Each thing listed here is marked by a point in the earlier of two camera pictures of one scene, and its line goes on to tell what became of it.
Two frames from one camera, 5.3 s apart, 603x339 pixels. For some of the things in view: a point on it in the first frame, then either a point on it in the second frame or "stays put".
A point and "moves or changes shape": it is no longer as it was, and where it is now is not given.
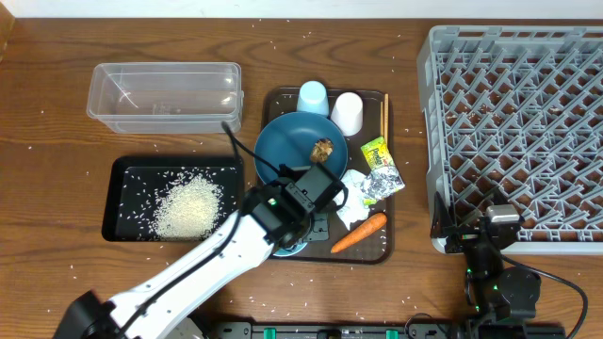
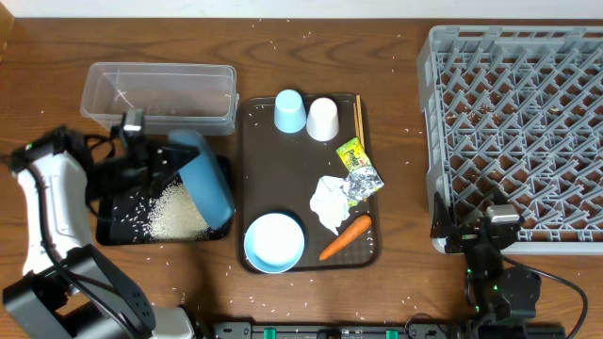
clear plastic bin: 167,97 stays put
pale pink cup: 348,113 -> 322,121
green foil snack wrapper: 384,179 -> 364,179
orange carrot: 360,231 moves or changes shape
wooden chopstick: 386,117 -> 358,119
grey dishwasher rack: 513,115 stays put
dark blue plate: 287,138 -> 204,181
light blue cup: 313,98 -> 289,112
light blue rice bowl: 283,252 moves or changes shape
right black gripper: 444,227 stays put
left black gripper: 324,232 -> 147,159
